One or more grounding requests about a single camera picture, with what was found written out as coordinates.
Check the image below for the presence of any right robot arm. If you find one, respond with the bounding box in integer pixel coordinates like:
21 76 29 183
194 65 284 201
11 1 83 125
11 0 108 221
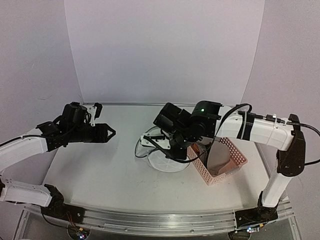
152 100 319 222

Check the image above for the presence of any aluminium front rail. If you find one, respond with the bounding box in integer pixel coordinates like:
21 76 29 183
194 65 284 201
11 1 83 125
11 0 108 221
73 207 237 237

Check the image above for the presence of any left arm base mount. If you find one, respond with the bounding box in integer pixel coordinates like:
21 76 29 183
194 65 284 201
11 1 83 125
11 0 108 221
40 184 85 228

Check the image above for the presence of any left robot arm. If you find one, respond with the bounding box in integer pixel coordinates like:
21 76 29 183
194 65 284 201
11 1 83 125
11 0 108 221
0 102 116 219

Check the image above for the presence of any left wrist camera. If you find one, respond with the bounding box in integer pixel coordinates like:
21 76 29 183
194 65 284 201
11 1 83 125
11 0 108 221
87 102 103 127

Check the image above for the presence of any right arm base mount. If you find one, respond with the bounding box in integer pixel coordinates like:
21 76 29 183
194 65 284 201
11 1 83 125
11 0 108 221
235 192 279 230

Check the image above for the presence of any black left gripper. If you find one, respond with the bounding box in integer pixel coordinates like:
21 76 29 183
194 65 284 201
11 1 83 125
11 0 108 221
67 123 116 143

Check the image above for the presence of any pink perforated plastic basket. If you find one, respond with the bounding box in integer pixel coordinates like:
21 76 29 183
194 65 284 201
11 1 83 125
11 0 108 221
187 137 248 186

